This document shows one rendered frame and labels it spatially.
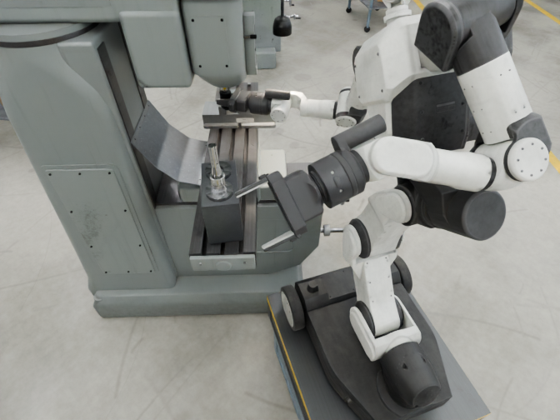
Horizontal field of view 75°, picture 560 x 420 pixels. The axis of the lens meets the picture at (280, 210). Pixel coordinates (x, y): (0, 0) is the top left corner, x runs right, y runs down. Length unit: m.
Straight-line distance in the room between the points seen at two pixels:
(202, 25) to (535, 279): 2.43
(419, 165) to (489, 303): 2.00
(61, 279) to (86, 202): 1.05
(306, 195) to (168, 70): 0.89
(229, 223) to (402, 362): 0.74
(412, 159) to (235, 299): 1.63
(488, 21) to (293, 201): 0.46
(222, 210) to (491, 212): 0.74
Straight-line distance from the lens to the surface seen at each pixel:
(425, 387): 1.39
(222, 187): 1.17
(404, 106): 0.89
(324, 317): 1.62
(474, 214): 0.87
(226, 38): 1.35
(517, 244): 3.02
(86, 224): 1.90
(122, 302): 2.29
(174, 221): 1.85
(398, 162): 0.65
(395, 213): 1.00
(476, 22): 0.78
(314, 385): 1.69
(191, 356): 2.21
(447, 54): 0.78
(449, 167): 0.73
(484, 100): 0.79
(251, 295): 2.12
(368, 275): 1.38
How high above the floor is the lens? 2.00
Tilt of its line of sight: 47 degrees down
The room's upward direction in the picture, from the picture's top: straight up
